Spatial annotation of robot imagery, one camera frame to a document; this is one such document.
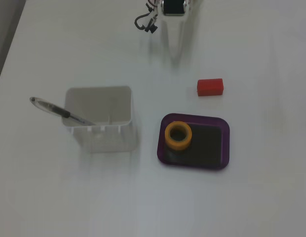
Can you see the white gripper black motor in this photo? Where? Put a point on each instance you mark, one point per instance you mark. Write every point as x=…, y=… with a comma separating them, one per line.
x=173, y=10

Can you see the red cube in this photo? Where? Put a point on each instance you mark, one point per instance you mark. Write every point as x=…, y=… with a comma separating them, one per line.
x=210, y=87

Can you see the yellow tape roll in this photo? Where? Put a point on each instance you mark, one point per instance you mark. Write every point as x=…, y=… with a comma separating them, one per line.
x=178, y=142

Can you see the white plastic pen holder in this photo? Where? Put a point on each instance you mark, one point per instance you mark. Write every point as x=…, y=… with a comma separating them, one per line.
x=106, y=138

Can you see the purple metal tray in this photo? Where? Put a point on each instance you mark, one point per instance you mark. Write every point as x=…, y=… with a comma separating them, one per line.
x=192, y=160

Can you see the black clear ballpoint pen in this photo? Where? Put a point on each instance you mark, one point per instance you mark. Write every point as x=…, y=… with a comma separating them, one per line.
x=53, y=108

